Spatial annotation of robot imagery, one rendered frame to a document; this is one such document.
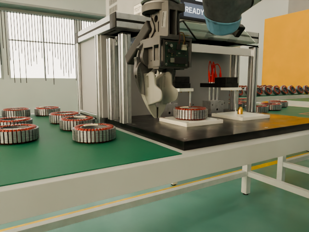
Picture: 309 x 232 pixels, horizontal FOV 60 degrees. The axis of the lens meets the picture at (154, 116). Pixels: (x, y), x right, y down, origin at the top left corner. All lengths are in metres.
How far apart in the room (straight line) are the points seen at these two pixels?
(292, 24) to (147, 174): 4.44
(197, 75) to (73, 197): 0.89
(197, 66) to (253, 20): 6.49
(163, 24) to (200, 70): 0.77
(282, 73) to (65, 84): 5.05
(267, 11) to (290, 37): 2.76
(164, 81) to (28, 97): 6.66
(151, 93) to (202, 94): 0.75
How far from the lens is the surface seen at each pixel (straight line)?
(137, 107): 1.07
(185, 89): 0.90
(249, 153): 0.71
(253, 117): 1.00
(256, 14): 7.66
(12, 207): 0.46
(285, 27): 4.87
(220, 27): 0.61
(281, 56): 4.84
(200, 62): 1.25
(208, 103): 1.13
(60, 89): 7.26
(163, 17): 0.50
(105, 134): 0.69
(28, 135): 0.74
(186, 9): 1.07
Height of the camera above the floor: 0.90
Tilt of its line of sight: 7 degrees down
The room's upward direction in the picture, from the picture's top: straight up
